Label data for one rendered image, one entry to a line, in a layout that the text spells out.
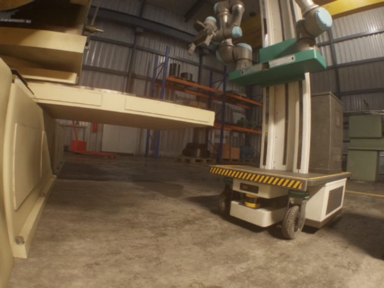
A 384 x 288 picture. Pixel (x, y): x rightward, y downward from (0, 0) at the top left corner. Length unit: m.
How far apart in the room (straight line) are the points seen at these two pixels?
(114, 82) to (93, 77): 0.89
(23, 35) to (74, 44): 0.29
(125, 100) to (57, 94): 0.41
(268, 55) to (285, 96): 0.31
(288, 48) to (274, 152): 0.70
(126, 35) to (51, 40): 8.26
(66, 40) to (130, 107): 0.54
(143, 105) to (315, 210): 1.16
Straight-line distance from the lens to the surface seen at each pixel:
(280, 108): 1.44
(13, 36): 1.24
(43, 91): 1.26
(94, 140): 8.05
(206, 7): 10.75
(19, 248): 0.81
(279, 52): 1.48
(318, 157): 1.40
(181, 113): 1.40
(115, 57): 8.82
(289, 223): 1.02
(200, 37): 1.29
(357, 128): 5.23
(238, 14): 1.56
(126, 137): 7.65
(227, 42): 1.61
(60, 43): 1.16
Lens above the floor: 0.41
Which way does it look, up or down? 2 degrees up
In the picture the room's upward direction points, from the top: 4 degrees clockwise
